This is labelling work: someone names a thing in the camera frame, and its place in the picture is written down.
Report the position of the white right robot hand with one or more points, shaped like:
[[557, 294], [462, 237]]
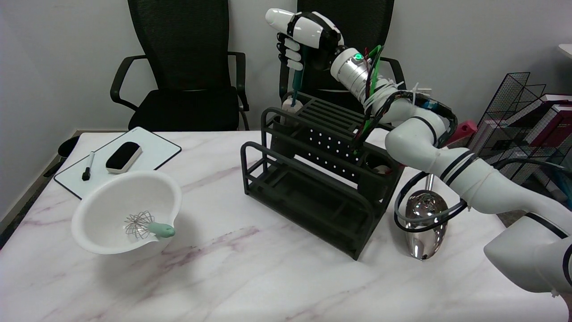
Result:
[[308, 29]]

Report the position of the blue sponge bottle brush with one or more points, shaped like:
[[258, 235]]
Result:
[[297, 87]]

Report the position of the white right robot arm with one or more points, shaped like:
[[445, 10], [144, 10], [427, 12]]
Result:
[[482, 183]]

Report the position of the dark grey kitchen storage rack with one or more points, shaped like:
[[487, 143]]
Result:
[[313, 197]]

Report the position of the black mesh office chair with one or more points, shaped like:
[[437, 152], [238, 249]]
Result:
[[183, 107], [371, 22]]

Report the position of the small white whiteboard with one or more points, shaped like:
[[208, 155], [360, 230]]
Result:
[[152, 150]]

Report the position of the black whiteboard eraser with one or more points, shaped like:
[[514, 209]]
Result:
[[123, 157]]

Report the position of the shiny steel scoop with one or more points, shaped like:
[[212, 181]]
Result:
[[424, 239]]

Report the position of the black whiteboard marker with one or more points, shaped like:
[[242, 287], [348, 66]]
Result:
[[88, 167]]

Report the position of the maroon and white book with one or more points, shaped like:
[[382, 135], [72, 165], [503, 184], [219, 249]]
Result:
[[552, 123]]

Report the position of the white mixing bowl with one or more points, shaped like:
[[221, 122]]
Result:
[[111, 201]]

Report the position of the black round floor object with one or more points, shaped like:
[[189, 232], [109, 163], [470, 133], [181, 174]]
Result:
[[68, 146]]

